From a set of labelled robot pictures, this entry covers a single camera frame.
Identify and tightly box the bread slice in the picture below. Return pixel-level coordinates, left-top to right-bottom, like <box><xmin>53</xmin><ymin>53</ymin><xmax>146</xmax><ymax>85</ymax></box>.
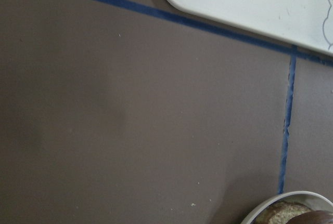
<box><xmin>253</xmin><ymin>201</ymin><xmax>312</xmax><ymax>224</ymax></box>
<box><xmin>287</xmin><ymin>210</ymin><xmax>332</xmax><ymax>224</ymax></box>

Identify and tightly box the white round plate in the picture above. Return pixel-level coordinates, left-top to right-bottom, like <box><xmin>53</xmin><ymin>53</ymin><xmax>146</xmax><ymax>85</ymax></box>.
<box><xmin>241</xmin><ymin>191</ymin><xmax>332</xmax><ymax>224</ymax></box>

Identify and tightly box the cream bear tray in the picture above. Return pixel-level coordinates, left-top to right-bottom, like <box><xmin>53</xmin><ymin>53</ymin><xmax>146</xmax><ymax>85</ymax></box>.
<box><xmin>167</xmin><ymin>0</ymin><xmax>332</xmax><ymax>55</ymax></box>

